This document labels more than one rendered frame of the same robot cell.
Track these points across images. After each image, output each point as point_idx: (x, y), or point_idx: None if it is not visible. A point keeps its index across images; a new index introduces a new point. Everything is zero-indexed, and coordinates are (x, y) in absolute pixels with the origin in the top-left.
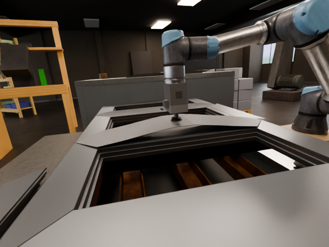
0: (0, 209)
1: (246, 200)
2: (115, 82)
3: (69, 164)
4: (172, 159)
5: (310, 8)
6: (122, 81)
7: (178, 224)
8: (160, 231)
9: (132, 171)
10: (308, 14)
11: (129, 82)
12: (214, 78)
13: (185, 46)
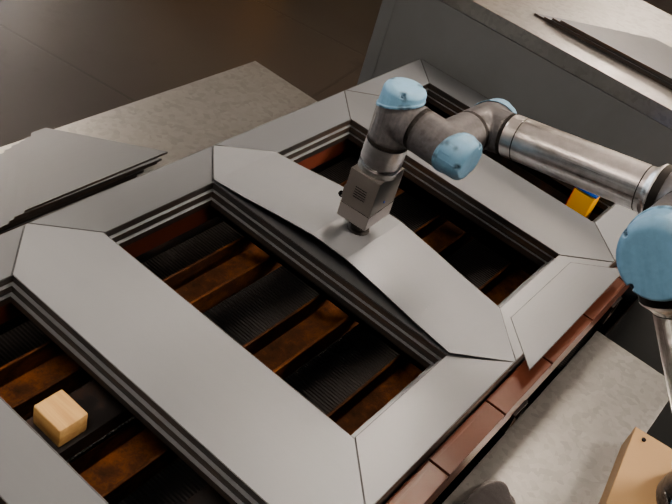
0: (85, 176)
1: (198, 347)
2: (483, 17)
3: (159, 181)
4: None
5: (638, 232)
6: (499, 26)
7: (135, 306)
8: (121, 297)
9: None
10: (627, 240)
11: (514, 39)
12: None
13: (398, 129)
